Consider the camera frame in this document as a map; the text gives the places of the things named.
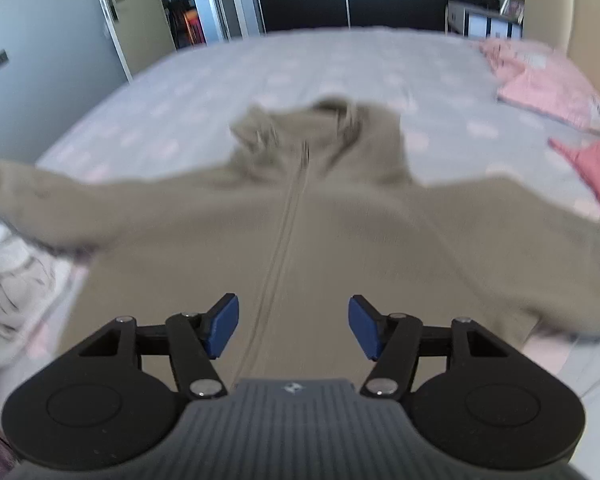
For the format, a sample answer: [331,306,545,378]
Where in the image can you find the beige fleece jacket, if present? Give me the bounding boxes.
[0,97,600,391]

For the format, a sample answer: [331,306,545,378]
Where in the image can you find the white sliding door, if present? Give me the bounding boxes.
[185,0,263,46]

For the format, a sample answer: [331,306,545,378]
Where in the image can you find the white patterned cloth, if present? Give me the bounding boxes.
[0,220,76,376]

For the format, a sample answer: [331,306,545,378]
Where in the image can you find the beige headboard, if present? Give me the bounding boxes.
[524,0,600,126]

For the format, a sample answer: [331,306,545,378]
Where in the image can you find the nightstand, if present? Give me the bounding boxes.
[446,0,526,41]

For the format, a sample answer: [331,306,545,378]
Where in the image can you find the pink pillow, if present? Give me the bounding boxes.
[480,37,600,136]

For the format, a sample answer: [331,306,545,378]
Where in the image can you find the orange object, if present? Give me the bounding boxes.
[182,10,203,46]

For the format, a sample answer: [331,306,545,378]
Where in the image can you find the beige door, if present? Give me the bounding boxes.
[87,0,178,83]

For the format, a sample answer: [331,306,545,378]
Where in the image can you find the bed with dotted grey sheet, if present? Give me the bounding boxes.
[0,27,600,411]

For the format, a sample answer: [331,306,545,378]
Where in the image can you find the dark pink cloth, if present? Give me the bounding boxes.
[549,137,600,223]

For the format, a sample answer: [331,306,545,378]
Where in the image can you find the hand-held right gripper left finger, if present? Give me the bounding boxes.
[79,294,240,401]

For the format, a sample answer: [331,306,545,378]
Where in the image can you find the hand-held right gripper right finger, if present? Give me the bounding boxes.
[349,295,510,401]

